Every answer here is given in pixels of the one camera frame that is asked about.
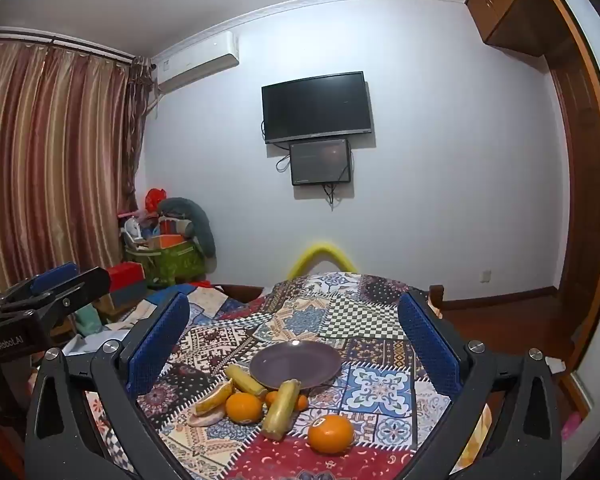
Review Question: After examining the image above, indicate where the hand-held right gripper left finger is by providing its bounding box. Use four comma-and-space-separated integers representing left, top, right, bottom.
24, 291, 201, 480

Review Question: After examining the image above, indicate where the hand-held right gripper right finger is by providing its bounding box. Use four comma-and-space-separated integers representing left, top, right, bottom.
397, 290, 565, 480

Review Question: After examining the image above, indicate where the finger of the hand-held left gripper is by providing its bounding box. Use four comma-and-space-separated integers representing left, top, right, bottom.
2, 261, 80, 306
0, 266, 112, 333

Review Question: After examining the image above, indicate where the yellow pomelo peel wedge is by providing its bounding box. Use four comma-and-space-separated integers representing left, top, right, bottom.
194, 379, 235, 416

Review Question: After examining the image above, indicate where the peeled pink pomelo flesh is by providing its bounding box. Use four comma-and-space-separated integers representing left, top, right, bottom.
187, 407, 227, 427

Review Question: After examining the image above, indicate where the short sugarcane piece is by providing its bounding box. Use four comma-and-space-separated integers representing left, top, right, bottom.
224, 364, 270, 397

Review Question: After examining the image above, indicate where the plain orange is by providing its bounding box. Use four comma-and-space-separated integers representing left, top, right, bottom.
225, 391, 264, 425

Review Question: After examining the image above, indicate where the orange with white sticker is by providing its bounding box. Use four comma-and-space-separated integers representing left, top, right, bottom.
307, 414, 356, 455

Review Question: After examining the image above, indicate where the brown round plate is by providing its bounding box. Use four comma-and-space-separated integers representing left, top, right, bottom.
249, 341, 343, 391

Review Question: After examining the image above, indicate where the long sugarcane piece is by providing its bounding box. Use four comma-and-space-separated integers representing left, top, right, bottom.
261, 379, 302, 442

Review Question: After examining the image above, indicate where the red box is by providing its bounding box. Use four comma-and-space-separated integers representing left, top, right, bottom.
105, 262, 146, 293

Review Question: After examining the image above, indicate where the green bag with clutter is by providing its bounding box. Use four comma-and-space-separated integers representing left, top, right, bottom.
125, 242, 203, 288

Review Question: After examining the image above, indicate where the orange box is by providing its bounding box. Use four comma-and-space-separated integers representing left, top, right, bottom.
147, 234, 187, 250

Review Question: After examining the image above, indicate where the striped brown curtain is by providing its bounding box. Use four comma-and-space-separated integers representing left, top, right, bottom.
0, 35, 153, 301

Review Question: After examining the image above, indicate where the patchwork printed blanket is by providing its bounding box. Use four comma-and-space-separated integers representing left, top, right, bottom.
80, 271, 491, 480

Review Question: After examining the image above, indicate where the wooden door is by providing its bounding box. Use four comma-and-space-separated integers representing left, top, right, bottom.
535, 0, 600, 411

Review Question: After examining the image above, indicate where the curtain rod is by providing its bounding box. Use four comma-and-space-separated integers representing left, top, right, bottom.
0, 25, 136, 63

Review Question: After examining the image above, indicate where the white air conditioner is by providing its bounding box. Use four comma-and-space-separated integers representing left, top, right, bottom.
155, 31, 241, 95

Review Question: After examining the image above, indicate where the small black wall monitor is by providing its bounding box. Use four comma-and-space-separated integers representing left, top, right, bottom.
288, 138, 352, 187

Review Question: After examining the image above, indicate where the black wall television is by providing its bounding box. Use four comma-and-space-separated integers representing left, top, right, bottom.
261, 71, 374, 145

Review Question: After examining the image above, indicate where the wooden wall cabinet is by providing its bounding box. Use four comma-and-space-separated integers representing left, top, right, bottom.
466, 0, 576, 56

